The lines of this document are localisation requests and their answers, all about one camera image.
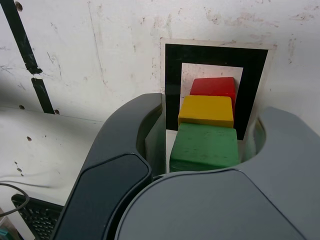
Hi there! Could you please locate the black tape strip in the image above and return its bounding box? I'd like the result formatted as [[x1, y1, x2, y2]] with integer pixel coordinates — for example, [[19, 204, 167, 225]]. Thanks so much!
[[0, 0, 55, 115]]

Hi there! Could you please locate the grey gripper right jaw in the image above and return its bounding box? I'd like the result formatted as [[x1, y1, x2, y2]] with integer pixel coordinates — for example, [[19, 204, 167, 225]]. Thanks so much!
[[114, 106, 320, 240]]

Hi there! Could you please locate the black cable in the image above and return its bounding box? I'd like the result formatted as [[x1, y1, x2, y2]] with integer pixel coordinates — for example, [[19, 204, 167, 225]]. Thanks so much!
[[0, 183, 30, 218]]

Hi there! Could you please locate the green cube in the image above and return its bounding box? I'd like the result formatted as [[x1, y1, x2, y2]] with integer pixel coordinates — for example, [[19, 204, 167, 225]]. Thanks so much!
[[169, 122, 241, 173]]

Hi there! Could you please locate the black keyboard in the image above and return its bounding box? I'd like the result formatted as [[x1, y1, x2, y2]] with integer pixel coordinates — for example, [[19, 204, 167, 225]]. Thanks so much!
[[11, 193, 63, 240]]

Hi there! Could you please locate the red cube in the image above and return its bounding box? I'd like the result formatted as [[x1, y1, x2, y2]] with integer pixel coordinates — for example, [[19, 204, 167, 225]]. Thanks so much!
[[189, 76, 237, 111]]

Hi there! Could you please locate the black tape square outline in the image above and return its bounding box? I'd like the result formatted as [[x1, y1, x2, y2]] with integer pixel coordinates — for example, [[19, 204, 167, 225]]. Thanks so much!
[[164, 43, 269, 141]]

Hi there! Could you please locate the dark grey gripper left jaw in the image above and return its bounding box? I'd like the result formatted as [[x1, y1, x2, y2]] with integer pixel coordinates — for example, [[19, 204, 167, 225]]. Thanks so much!
[[53, 92, 168, 240]]

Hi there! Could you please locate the yellow cube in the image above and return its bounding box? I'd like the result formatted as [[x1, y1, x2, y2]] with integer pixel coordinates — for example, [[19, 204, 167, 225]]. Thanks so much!
[[177, 95, 235, 129]]

